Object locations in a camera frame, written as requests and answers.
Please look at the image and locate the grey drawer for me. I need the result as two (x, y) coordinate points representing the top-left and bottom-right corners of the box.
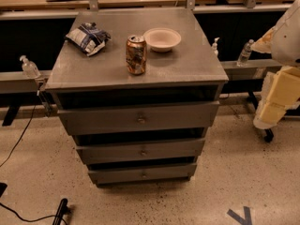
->
(76, 139), (205, 165)
(88, 163), (197, 185)
(58, 101), (219, 135)

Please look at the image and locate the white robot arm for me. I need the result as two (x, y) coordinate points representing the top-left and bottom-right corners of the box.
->
(252, 0), (300, 129)

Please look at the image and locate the grey drawer cabinet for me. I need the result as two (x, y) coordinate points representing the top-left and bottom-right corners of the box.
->
(46, 8), (228, 186)

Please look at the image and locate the grey bottom drawer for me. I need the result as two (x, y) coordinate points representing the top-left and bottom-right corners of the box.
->
(88, 163), (197, 185)

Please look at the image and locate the grey top drawer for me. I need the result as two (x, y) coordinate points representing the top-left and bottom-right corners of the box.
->
(58, 101), (219, 135)

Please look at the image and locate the orange soda can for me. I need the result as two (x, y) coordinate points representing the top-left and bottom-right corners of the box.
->
(126, 35), (147, 75)

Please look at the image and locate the white bowl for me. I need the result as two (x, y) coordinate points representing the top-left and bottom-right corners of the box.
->
(143, 28), (181, 53)

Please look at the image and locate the small white pump bottle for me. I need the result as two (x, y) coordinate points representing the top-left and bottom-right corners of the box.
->
(212, 37), (219, 56)

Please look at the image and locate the blue white chip bag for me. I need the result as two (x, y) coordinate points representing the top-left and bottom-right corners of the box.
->
(65, 22), (111, 56)

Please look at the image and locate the clear water bottle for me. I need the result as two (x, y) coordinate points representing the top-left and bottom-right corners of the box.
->
(236, 39), (254, 67)

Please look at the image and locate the black table leg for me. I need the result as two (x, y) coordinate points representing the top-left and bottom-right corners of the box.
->
(248, 91), (274, 143)

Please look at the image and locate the left sanitizer pump bottle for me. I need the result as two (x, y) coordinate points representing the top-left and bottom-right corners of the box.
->
(20, 55), (41, 79)

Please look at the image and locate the black stand foot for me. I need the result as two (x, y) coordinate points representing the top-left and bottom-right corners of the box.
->
(52, 198), (70, 225)

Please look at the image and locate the black floor cable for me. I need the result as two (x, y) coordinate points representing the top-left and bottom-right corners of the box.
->
(0, 91), (68, 225)

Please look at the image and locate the grey metal rail barrier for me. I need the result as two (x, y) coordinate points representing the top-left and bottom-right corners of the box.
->
(0, 59), (281, 95)

